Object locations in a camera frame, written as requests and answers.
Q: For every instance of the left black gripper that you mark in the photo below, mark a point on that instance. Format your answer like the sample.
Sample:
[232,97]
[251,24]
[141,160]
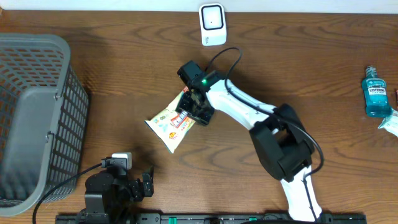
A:
[137,192]

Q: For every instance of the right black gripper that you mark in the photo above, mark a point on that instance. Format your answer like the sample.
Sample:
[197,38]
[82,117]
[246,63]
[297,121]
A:
[201,117]

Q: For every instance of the yellow snack bag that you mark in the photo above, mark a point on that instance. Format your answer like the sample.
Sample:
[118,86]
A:
[171,126]

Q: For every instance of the teal Listerine mouthwash bottle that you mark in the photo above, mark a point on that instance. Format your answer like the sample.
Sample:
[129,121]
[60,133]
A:
[375,94]

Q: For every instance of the light blue wet wipes pack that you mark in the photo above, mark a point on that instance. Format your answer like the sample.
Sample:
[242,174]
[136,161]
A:
[390,123]

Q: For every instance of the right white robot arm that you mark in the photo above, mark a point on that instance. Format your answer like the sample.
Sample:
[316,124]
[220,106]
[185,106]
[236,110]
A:
[282,145]

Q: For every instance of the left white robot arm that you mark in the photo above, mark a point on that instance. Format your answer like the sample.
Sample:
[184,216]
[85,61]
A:
[110,194]

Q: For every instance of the white barcode scanner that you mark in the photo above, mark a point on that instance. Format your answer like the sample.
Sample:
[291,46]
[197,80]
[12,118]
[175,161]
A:
[212,24]

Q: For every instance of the grey plastic shopping basket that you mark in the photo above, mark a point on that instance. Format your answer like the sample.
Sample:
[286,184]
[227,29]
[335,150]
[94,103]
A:
[44,109]

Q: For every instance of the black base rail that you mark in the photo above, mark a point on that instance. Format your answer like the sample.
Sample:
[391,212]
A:
[155,218]

